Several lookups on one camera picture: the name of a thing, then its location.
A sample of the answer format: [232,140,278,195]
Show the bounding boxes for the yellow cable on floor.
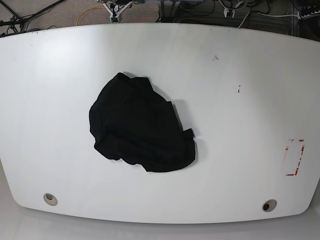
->
[76,5,107,26]

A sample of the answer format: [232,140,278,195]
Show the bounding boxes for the table cable grommet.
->
[262,199,277,213]
[43,193,58,206]

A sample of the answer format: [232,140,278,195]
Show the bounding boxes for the left table cable grommet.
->
[43,193,58,206]

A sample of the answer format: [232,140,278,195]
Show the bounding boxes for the right table cable grommet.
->
[262,199,277,213]

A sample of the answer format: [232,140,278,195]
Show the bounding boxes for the black T-shirt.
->
[89,72,196,173]

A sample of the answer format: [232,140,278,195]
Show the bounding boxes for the black tripod stand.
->
[0,0,65,38]

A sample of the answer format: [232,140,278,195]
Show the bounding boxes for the red tape marking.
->
[282,139,305,177]

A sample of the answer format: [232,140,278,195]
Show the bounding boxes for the white power strip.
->
[297,7,320,20]

